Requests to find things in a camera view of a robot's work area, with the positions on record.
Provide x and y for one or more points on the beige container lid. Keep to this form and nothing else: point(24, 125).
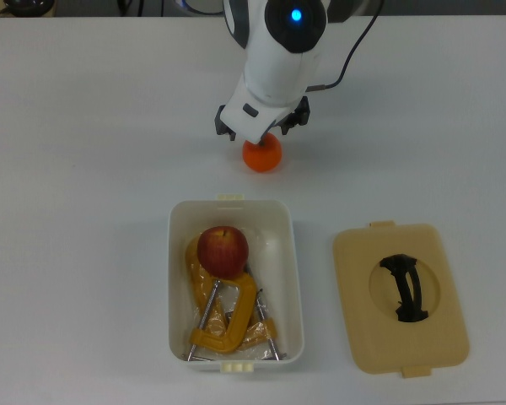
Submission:
point(362, 329)

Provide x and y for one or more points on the small yellow C-clamp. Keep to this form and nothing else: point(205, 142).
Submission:
point(266, 329)

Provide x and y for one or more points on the white plastic container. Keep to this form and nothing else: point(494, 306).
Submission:
point(278, 219)

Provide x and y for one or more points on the black rounded device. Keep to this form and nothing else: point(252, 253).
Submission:
point(27, 6)

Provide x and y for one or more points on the red apple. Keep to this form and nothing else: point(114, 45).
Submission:
point(222, 253)

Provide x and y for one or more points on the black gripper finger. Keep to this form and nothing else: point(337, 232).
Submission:
point(299, 116)
point(220, 125)

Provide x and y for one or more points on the large yellow C-clamp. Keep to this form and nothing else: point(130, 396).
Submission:
point(240, 312)

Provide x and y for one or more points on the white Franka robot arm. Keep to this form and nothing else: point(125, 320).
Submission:
point(274, 67)

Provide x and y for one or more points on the orange fruit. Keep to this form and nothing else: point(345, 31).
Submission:
point(262, 158)

